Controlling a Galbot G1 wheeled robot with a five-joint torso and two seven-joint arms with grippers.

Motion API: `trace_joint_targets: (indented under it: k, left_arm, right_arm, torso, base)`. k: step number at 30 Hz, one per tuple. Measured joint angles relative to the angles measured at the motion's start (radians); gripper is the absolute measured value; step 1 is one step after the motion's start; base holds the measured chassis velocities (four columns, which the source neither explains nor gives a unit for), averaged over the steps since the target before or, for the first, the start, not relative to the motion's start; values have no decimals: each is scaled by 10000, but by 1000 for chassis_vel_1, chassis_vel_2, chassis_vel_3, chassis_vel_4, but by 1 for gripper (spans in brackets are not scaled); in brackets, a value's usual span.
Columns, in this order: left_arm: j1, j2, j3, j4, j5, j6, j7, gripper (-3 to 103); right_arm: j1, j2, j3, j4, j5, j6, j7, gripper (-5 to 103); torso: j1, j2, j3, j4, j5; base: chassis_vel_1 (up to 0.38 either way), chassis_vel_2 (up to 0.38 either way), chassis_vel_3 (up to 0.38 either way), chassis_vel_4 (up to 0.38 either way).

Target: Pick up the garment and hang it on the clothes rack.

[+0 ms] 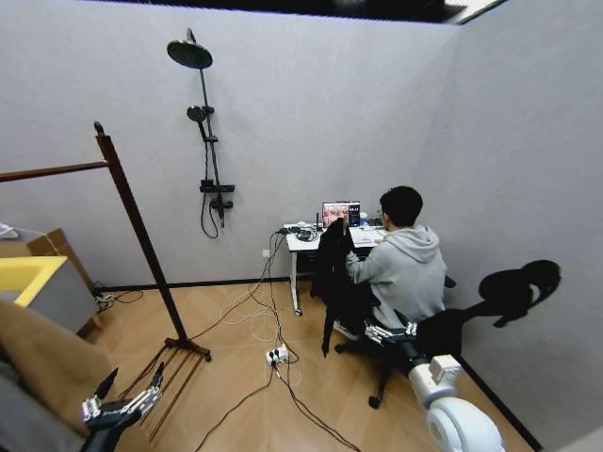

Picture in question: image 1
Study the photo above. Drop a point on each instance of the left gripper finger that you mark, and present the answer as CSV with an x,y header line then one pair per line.
x,y
148,398
96,405

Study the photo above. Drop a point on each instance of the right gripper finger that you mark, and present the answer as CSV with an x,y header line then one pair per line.
x,y
409,328
379,332

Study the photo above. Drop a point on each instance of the black garment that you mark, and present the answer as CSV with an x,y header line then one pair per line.
x,y
332,263

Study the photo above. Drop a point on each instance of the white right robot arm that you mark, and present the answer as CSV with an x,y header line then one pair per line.
x,y
452,414

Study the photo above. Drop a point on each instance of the black office chair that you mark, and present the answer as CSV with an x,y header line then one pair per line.
x,y
384,376

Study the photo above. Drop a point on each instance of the person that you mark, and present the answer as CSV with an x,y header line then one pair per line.
x,y
405,273

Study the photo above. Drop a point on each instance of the grey cushion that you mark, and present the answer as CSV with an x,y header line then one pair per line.
x,y
33,414

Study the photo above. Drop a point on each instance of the brown sofa cushion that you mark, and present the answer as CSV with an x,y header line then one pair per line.
x,y
52,358

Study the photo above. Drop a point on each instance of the white papers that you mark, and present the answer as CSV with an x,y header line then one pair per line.
x,y
365,237

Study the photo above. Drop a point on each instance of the white power strip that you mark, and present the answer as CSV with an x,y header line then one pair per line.
x,y
276,355

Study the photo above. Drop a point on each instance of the white desk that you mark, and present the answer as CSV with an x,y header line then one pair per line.
x,y
301,245

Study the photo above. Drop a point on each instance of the open laptop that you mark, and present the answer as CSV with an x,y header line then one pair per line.
x,y
340,214

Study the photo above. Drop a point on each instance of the black devices on desk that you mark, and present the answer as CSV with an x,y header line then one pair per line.
x,y
301,232

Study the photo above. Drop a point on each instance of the yellow and grey cabinet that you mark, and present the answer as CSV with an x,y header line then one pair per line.
x,y
47,287

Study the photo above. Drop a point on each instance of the brown wooden clothes rack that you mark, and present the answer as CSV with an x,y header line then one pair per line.
x,y
141,235

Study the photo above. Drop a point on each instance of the brown cardboard box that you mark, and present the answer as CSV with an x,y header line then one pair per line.
x,y
52,245

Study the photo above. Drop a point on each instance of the black shower mixer valve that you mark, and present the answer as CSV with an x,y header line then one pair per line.
x,y
217,194

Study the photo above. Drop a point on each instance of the black hand shower head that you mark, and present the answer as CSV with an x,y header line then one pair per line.
x,y
194,113

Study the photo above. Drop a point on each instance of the black round overhead shower head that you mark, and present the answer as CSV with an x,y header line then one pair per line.
x,y
189,53

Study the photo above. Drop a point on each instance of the black shower rail pipe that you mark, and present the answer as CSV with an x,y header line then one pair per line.
x,y
210,136

